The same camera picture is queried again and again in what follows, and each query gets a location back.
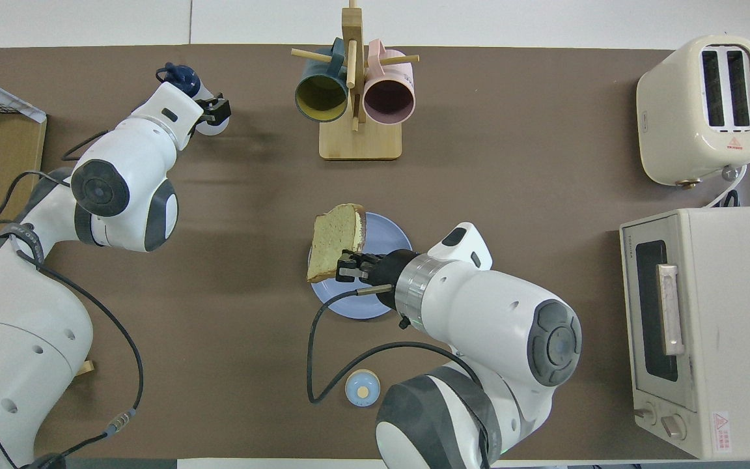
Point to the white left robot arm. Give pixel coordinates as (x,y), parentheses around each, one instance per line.
(121,169)

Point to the wooden plate rack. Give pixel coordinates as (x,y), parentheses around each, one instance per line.
(85,368)

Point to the toasted bread slice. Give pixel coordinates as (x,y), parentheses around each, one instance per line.
(336,241)

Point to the cream two-slot toaster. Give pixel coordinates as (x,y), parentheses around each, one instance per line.
(668,117)

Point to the wooden mug tree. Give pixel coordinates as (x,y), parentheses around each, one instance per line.
(362,143)

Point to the dark teal mug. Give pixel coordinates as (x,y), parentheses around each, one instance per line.
(319,98)

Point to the small blue round cap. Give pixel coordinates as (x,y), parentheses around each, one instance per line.
(362,388)

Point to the white toaster oven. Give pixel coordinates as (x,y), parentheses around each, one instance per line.
(733,339)

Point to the brown table mat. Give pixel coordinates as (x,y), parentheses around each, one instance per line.
(251,195)

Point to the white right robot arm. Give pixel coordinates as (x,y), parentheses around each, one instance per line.
(479,306)

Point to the pink ribbed mug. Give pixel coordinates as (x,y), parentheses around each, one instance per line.
(388,101)

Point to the blue round plate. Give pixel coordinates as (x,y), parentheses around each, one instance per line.
(349,303)

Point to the white checked cloth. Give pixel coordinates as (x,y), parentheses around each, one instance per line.
(4,101)

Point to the translucent blue-capped squeeze bottle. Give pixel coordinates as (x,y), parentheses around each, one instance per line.
(183,78)

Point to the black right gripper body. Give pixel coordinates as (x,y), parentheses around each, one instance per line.
(388,273)

